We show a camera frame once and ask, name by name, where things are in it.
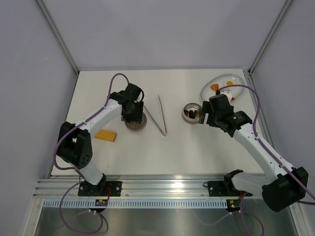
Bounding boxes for beige round lid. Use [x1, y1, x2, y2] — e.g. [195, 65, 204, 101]
[125, 113, 147, 132]

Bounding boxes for steel round lunch container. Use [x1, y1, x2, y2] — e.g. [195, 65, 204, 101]
[182, 103, 202, 124]

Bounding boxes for dark food piece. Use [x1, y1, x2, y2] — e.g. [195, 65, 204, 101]
[188, 111, 194, 119]

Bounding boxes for metal tongs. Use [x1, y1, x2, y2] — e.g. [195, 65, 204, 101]
[144, 93, 167, 137]

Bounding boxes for red orange food toy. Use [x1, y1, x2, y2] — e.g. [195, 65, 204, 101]
[193, 110, 200, 119]

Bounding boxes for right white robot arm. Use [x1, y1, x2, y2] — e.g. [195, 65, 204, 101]
[199, 94, 309, 212]

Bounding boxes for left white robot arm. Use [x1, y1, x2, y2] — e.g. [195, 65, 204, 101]
[57, 83, 147, 197]

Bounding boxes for orange food piece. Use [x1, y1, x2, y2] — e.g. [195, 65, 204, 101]
[211, 84, 219, 91]

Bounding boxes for yellow wooden block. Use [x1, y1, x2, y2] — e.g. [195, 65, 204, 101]
[94, 129, 117, 142]

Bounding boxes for white oval plate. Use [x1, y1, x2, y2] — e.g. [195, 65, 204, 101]
[199, 74, 245, 102]

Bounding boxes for fried egg toy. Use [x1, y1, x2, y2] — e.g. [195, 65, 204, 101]
[222, 80, 235, 87]

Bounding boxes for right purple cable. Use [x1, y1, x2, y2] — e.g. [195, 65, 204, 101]
[196, 84, 315, 234]

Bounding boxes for aluminium mounting rail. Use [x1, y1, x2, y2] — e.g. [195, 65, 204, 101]
[32, 175, 242, 210]

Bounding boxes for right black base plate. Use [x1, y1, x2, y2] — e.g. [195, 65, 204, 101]
[203, 180, 244, 197]

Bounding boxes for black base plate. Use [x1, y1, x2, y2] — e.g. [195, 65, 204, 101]
[78, 180, 122, 197]
[203, 180, 244, 197]

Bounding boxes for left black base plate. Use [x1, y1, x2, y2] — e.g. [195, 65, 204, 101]
[78, 180, 122, 197]

